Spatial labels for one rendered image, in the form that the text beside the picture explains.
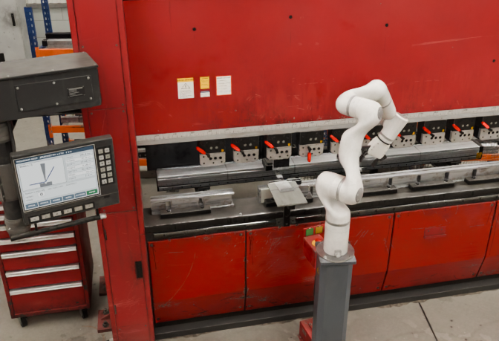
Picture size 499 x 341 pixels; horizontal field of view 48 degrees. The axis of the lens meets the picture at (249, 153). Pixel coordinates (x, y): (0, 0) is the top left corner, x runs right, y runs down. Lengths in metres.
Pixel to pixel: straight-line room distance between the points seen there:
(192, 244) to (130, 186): 0.59
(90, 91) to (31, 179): 0.48
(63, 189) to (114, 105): 0.49
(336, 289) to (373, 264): 0.99
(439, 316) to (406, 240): 0.62
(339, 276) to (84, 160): 1.36
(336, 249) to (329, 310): 0.37
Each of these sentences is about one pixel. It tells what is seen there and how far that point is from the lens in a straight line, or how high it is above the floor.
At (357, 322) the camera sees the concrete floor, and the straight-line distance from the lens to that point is 4.05.
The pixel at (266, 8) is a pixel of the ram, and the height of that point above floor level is 2.07.
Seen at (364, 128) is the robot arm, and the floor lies 1.67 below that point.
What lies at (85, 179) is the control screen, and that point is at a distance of 2.78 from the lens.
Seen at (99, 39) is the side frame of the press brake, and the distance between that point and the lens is 2.82.
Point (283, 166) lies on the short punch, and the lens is 3.46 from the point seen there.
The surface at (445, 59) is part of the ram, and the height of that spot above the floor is 1.73.
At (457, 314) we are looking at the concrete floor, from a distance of 4.28.
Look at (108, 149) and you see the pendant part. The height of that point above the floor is 1.54.
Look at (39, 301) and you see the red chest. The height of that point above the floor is 0.23.
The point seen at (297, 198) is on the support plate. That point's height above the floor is 1.00.
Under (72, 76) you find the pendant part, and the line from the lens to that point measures 2.62.
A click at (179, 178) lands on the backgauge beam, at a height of 0.96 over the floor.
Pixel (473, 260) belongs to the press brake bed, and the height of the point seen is 0.30.
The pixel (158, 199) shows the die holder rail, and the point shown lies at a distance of 3.42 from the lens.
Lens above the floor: 2.68
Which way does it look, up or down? 26 degrees down
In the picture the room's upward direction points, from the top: straight up
